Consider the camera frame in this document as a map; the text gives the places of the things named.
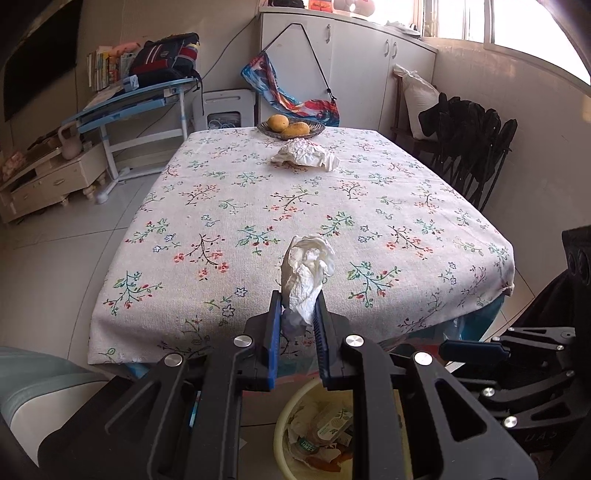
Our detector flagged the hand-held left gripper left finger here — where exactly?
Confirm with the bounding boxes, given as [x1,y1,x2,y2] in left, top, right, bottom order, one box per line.
[104,290,284,480]

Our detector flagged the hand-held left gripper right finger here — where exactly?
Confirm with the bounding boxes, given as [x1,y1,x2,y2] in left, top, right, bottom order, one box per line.
[313,294,539,480]

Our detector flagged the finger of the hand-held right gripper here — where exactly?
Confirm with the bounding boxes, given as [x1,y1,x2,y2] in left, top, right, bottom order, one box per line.
[438,327,578,370]
[462,367,578,432]

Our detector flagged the yellow plastic bin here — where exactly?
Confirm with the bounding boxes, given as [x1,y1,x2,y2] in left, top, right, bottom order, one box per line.
[274,378,370,480]

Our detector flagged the small white tissue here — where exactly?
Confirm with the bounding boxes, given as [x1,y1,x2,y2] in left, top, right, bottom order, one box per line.
[279,234,337,337]

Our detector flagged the colourful printed packet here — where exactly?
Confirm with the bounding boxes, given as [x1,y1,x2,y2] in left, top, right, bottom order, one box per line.
[316,406,355,441]

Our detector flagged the floral white tablecloth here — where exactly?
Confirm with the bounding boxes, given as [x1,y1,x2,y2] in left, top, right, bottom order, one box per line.
[88,126,515,377]

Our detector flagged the large crumpled white paper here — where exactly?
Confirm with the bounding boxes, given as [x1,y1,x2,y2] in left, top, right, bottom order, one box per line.
[271,140,340,171]

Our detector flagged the dark woven fruit dish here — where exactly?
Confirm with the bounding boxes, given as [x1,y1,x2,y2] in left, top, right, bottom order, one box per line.
[256,120,326,139]

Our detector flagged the black folding chairs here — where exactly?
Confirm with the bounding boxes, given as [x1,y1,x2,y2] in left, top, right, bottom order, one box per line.
[418,92,518,213]

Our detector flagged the colourful printed bag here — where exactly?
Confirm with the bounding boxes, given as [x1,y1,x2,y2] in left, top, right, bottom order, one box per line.
[240,51,341,127]

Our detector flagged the pale green white seat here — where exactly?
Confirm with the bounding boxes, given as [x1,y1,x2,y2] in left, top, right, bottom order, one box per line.
[0,346,109,444]

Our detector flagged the white floor appliance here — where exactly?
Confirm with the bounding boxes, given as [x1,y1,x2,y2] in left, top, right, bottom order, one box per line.
[201,89,254,131]

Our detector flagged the white sack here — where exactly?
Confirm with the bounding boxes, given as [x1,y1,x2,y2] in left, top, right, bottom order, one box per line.
[394,65,441,141]

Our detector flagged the dark wooden chair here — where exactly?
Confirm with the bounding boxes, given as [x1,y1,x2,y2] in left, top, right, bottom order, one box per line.
[390,65,444,158]

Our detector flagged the cream tv stand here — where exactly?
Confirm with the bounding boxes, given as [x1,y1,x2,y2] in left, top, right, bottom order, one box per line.
[0,143,109,224]

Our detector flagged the blue study desk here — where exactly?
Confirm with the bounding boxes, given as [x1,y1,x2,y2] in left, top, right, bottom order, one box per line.
[60,78,204,204]

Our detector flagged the beige kettlebell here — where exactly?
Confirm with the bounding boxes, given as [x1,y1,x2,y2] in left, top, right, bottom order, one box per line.
[58,124,83,161]

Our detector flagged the white cabinet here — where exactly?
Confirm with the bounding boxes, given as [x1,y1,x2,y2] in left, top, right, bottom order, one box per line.
[259,7,437,134]

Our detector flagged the dark striped backpack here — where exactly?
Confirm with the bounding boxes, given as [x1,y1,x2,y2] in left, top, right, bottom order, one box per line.
[129,32,201,88]

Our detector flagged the pink cloth bundle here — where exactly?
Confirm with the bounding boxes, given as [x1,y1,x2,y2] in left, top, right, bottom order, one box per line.
[0,154,26,181]

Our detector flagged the row of books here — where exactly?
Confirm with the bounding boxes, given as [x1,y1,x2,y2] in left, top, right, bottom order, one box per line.
[88,45,139,93]

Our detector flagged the window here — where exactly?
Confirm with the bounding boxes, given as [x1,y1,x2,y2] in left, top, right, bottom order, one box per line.
[425,0,591,84]

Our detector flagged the round pink plush toy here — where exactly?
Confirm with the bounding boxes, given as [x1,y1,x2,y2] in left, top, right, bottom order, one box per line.
[335,0,376,17]

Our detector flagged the black television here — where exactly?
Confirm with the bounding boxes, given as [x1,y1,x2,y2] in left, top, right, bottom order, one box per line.
[0,0,84,123]

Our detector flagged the black cord with toggle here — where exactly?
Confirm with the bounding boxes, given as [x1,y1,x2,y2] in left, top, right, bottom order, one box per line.
[263,23,338,104]

